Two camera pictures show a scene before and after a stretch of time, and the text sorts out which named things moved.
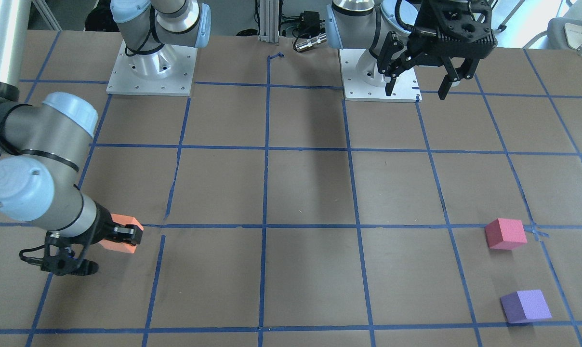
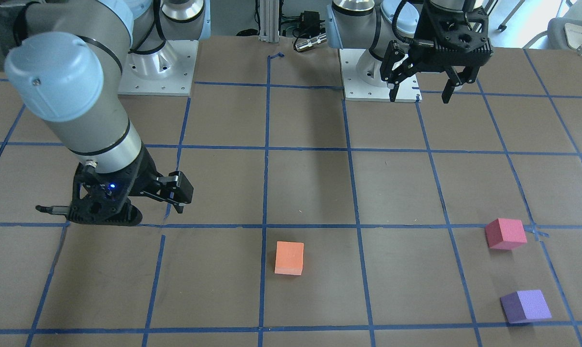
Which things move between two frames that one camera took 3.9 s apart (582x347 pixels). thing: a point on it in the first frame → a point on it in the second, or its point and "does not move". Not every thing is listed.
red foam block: [505, 233] does not move
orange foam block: [124, 220] → [289, 259]
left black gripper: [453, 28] does not move
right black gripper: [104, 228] → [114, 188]
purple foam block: [525, 306] does not move
